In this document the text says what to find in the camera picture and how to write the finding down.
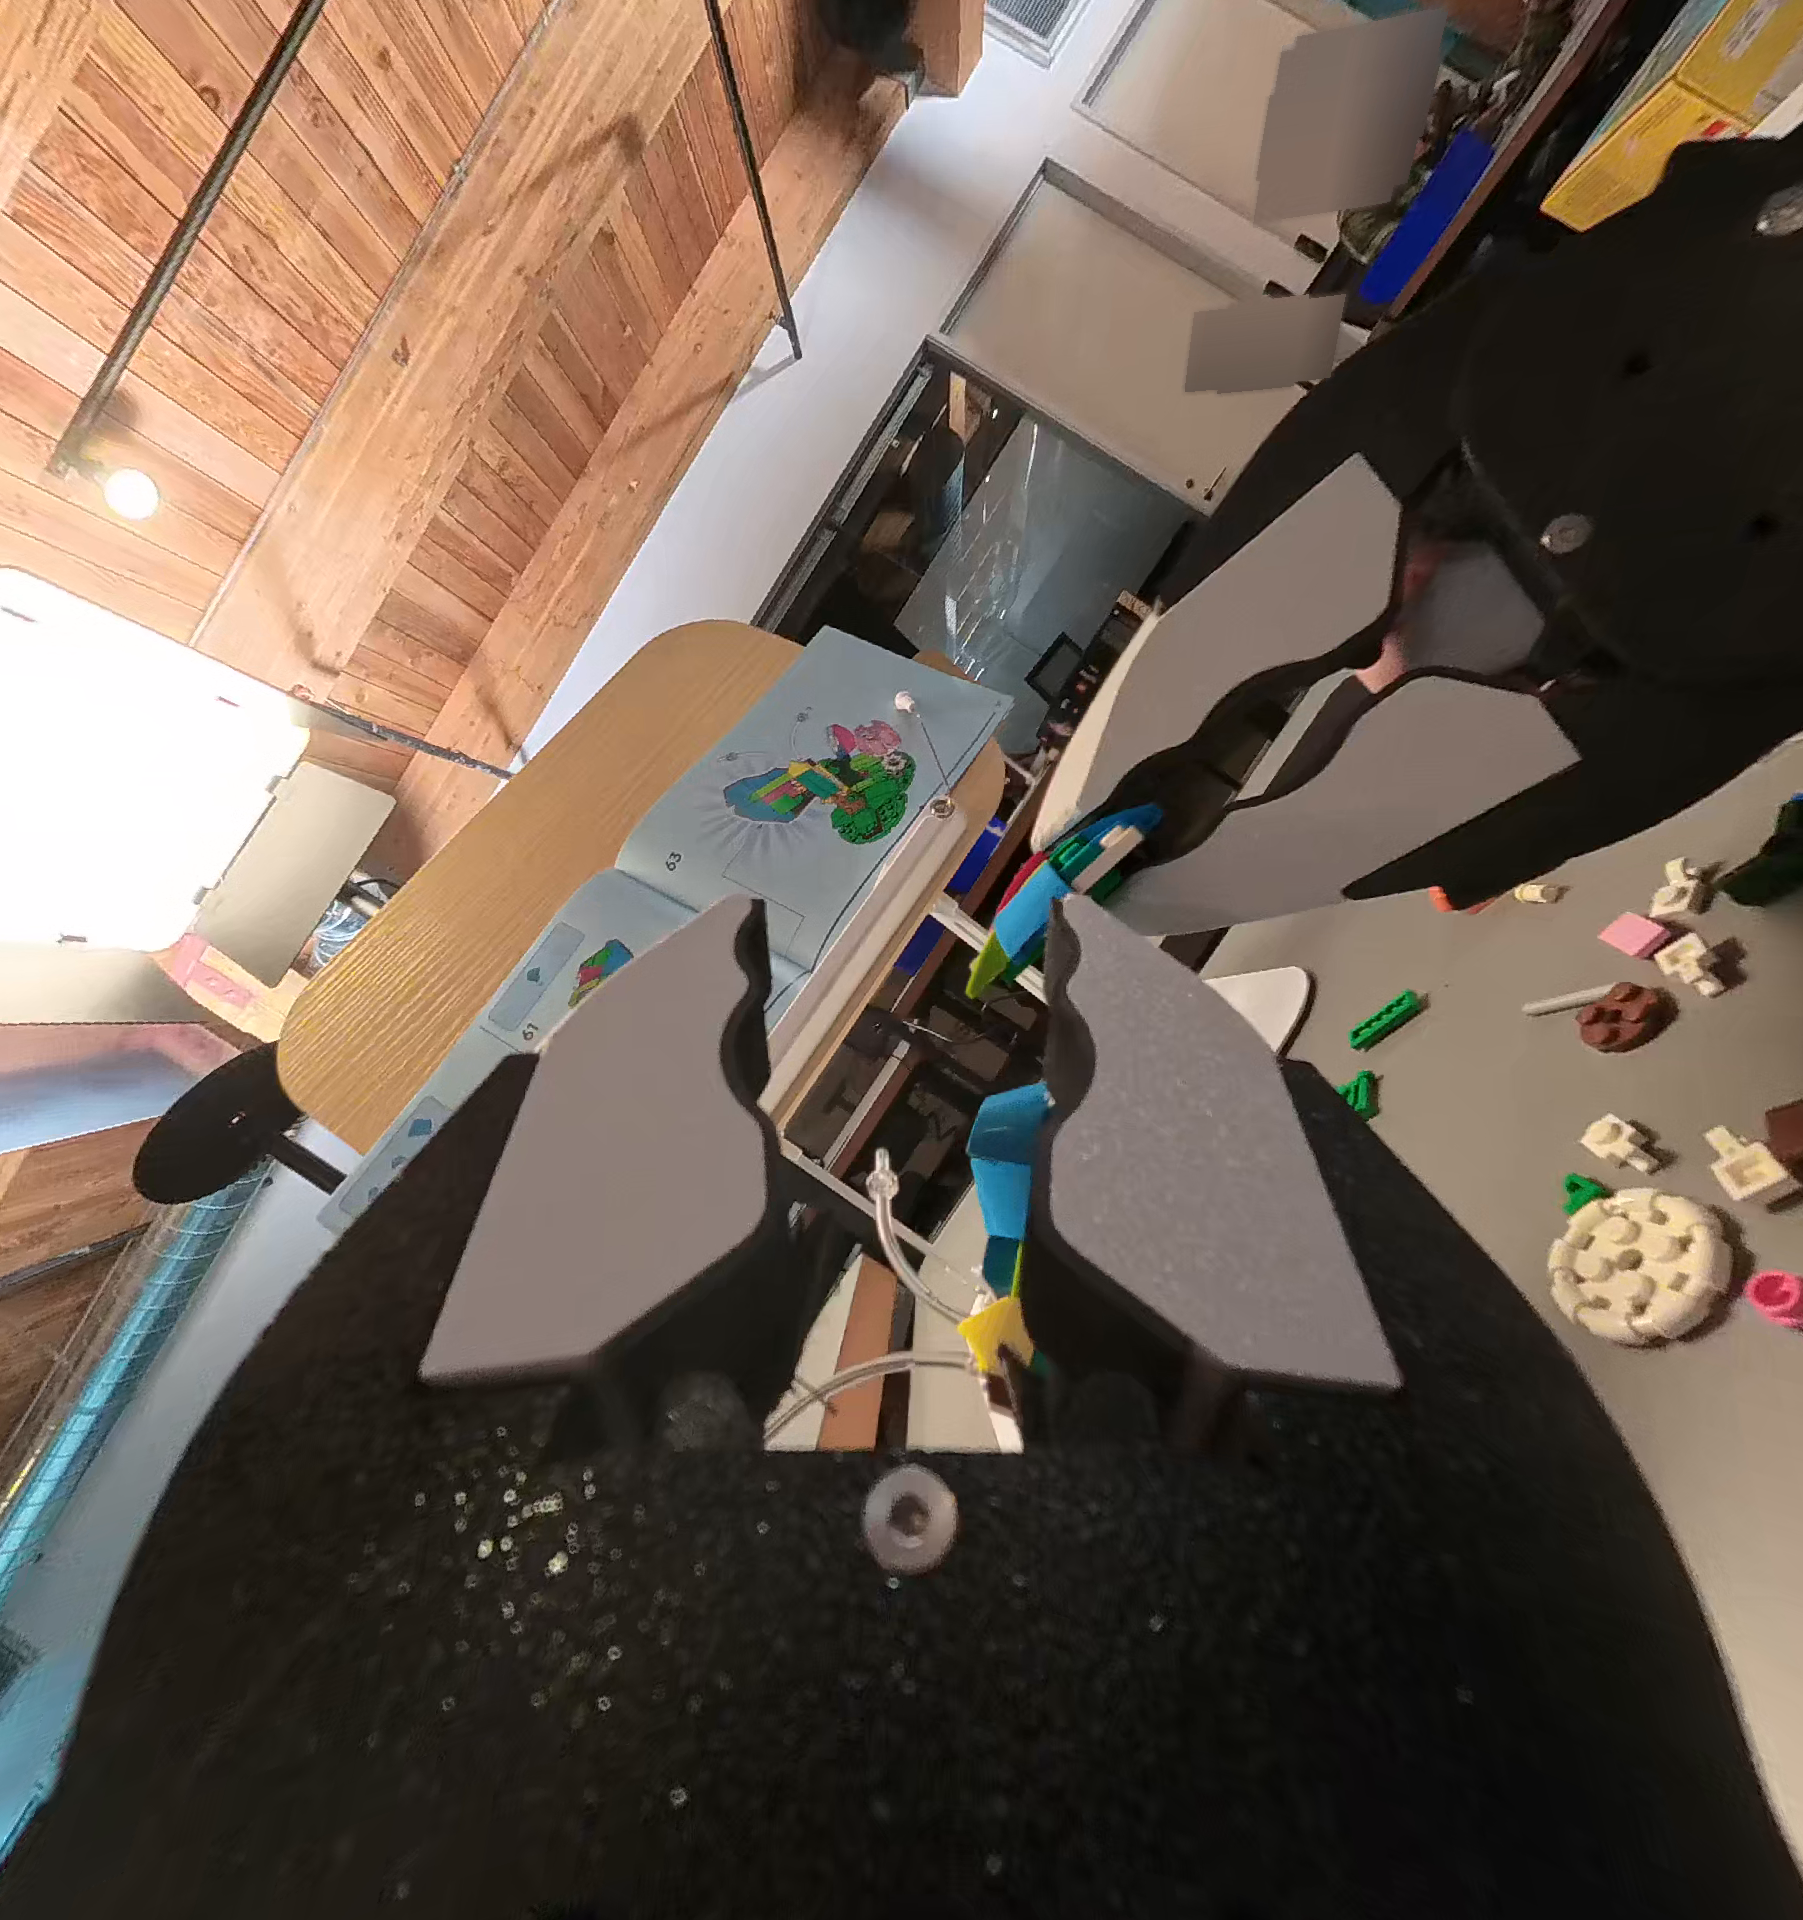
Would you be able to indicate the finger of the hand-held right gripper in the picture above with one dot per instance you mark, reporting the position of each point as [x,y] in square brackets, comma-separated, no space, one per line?
[1231,675]
[1381,810]

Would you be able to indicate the magenta round lego piece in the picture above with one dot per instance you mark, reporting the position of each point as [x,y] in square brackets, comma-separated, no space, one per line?
[1784,1298]

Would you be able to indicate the dark green lego piece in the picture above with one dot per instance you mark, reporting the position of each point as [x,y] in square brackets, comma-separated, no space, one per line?
[1794,849]

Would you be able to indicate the black ceiling pipe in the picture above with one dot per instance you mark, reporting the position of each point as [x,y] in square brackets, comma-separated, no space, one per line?
[180,254]
[753,165]

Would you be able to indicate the grey lego bar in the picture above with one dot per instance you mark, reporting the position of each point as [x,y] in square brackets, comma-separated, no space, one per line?
[1559,1000]

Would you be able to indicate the brown round lego plate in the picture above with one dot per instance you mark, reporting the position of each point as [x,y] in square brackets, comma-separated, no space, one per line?
[1624,1016]

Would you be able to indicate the yellow cardboard box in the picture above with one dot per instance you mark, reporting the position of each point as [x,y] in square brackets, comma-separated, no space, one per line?
[1651,136]

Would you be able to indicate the green lego beam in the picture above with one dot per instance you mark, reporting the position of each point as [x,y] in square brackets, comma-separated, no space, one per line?
[1383,1022]

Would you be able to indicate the grey flat panel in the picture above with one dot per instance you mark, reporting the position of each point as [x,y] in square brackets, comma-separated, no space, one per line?
[294,864]

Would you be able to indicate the blue storage bin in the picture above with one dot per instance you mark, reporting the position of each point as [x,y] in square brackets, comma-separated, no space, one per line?
[1419,220]

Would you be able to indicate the white round lego plate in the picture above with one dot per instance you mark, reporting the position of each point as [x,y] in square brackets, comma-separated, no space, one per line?
[1641,1265]

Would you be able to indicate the white rounded base plate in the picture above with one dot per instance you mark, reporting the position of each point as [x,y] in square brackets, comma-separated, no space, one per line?
[1261,997]

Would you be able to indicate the small green lego piece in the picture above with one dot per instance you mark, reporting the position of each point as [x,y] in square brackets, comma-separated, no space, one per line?
[1359,1092]

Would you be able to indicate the bright studio light panel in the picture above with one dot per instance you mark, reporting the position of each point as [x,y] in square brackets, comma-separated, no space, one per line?
[91,765]

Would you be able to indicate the colourful lego model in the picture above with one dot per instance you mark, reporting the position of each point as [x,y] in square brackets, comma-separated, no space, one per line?
[1013,1156]

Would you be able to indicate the lego instruction booklet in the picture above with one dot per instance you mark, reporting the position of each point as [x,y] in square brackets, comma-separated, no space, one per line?
[841,704]

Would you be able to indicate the small green lego leaf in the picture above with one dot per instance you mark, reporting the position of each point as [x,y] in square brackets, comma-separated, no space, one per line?
[1584,1195]

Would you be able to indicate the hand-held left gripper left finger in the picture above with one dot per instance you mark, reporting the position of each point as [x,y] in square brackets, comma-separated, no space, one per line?
[614,1169]

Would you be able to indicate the pink lego tile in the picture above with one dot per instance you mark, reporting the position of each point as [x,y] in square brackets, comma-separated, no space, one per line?
[1636,934]

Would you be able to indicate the white lego bracket piece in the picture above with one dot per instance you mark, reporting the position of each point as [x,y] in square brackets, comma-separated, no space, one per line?
[1697,962]
[1682,891]
[1747,1168]
[1621,1144]

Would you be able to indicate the wooden booklet board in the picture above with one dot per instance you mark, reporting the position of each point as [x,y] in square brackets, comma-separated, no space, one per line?
[541,871]

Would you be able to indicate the black round stand base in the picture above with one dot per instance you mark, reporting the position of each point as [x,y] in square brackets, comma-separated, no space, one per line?
[203,1140]

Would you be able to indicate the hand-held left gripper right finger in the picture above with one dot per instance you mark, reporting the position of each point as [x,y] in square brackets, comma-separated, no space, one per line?
[1203,1186]

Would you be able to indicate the clear plastic tube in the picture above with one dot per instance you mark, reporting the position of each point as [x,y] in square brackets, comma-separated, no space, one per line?
[902,1231]

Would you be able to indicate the round ceiling lamp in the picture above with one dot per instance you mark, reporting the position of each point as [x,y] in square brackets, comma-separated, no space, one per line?
[128,493]

